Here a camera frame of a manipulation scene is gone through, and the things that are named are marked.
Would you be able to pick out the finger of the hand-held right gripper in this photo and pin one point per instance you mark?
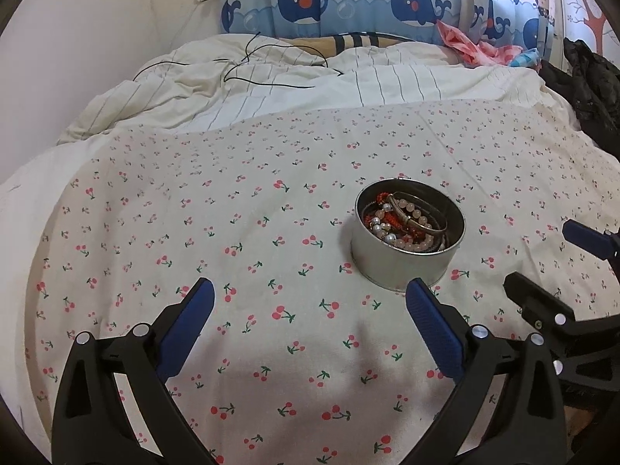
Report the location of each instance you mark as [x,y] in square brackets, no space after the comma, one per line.
[583,235]
[533,300]

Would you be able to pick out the pink patterned cloth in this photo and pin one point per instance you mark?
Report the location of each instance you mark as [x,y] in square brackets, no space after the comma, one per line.
[460,43]

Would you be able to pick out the light blue cloth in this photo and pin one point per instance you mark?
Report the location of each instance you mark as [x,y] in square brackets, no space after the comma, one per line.
[525,59]

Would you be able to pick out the dark jacket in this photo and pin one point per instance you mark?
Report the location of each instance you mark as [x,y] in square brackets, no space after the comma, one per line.
[591,87]

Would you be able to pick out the striped pillow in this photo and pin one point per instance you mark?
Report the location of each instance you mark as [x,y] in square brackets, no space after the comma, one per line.
[348,41]

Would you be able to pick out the round metal tin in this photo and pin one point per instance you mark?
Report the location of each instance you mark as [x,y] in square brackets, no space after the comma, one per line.
[387,266]

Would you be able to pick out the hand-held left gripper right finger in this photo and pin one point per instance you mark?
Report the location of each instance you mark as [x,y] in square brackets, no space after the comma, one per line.
[431,324]

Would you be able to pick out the cherry print bed sheet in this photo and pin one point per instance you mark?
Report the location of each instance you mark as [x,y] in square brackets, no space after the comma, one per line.
[242,203]

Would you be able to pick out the silver bangle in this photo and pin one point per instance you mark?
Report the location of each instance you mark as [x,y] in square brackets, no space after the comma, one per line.
[421,223]

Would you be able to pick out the white striped duvet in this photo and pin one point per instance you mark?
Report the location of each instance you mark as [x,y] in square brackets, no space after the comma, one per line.
[290,97]

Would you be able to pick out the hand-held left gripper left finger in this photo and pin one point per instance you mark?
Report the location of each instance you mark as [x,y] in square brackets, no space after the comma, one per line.
[193,310]

